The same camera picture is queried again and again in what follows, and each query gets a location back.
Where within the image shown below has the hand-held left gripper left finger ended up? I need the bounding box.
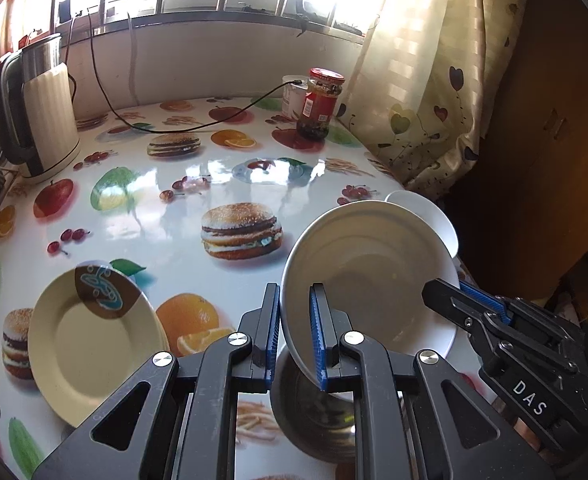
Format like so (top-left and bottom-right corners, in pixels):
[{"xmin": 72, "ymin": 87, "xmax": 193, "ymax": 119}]
[{"xmin": 31, "ymin": 282, "xmax": 281, "ymax": 480}]

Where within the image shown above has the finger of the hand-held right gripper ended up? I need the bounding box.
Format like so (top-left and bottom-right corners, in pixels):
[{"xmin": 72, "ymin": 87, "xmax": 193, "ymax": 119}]
[
  {"xmin": 422, "ymin": 277, "xmax": 513, "ymax": 347},
  {"xmin": 458, "ymin": 280, "xmax": 515, "ymax": 326}
]

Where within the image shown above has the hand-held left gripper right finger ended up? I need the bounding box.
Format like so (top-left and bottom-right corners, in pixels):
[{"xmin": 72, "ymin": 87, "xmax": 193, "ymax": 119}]
[{"xmin": 310, "ymin": 282, "xmax": 557, "ymax": 480}]

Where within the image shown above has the large white blue-banded bowl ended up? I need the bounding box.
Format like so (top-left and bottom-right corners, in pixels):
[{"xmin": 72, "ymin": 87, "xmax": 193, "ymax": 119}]
[{"xmin": 280, "ymin": 200, "xmax": 460, "ymax": 403}]

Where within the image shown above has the small white blue-banded bowl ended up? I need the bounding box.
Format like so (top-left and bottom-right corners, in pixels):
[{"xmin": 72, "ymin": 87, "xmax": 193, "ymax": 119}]
[{"xmin": 385, "ymin": 190, "xmax": 459, "ymax": 259}]

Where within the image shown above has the cream plate brown emblem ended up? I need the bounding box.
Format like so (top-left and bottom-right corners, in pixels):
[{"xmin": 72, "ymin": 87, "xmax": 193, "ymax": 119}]
[{"xmin": 27, "ymin": 263, "xmax": 169, "ymax": 427}]

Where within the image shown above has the food printed tablecloth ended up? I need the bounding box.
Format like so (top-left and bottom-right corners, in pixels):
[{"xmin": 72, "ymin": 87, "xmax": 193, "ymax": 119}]
[{"xmin": 0, "ymin": 96, "xmax": 494, "ymax": 480}]

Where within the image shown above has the wooden cabinet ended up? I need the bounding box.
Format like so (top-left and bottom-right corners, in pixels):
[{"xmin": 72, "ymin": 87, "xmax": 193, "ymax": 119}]
[{"xmin": 454, "ymin": 0, "xmax": 588, "ymax": 301}]

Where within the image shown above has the cream heart-patterned curtain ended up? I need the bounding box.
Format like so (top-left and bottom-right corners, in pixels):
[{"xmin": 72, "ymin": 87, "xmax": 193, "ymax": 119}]
[{"xmin": 336, "ymin": 0, "xmax": 532, "ymax": 201}]

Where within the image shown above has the white printed container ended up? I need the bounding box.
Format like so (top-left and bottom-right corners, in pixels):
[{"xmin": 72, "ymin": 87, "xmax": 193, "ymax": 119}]
[{"xmin": 281, "ymin": 75, "xmax": 311, "ymax": 122}]

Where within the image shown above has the red-lidded sauce jar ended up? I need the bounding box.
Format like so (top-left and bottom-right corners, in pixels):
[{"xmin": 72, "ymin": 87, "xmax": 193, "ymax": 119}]
[{"xmin": 296, "ymin": 67, "xmax": 345, "ymax": 141}]

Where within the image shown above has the cream and black electric kettle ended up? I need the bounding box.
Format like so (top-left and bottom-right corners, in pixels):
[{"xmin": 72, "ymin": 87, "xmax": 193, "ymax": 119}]
[{"xmin": 0, "ymin": 33, "xmax": 81, "ymax": 184}]

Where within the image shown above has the small black object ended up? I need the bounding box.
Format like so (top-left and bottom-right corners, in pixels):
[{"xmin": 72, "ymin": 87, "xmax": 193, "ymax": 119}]
[{"xmin": 294, "ymin": 0, "xmax": 315, "ymax": 37}]

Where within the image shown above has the black cable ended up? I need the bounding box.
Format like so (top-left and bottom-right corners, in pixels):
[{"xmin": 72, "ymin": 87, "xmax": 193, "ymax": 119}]
[{"xmin": 86, "ymin": 7, "xmax": 305, "ymax": 133}]

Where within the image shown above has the white cable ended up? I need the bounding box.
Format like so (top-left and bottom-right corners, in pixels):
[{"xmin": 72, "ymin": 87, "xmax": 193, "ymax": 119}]
[{"xmin": 126, "ymin": 12, "xmax": 141, "ymax": 107}]

